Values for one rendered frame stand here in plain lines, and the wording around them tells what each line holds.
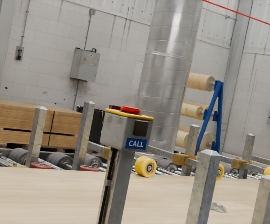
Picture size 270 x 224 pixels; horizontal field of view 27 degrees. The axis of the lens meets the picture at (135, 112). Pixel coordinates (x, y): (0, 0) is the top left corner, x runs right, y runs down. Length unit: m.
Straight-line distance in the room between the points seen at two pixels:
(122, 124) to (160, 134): 4.41
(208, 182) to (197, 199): 0.04
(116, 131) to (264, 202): 0.55
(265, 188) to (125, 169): 0.49
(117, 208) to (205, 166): 0.26
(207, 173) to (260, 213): 0.27
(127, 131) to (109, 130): 0.05
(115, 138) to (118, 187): 0.10
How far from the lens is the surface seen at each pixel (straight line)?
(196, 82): 8.74
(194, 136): 2.83
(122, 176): 1.09
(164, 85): 5.42
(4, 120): 7.68
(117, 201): 1.10
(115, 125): 1.06
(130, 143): 1.06
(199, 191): 1.27
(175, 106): 5.49
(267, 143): 12.03
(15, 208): 1.50
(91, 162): 2.94
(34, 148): 2.26
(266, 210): 1.47
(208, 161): 1.26
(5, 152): 2.80
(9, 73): 9.11
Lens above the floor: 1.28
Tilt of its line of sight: 3 degrees down
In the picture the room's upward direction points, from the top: 11 degrees clockwise
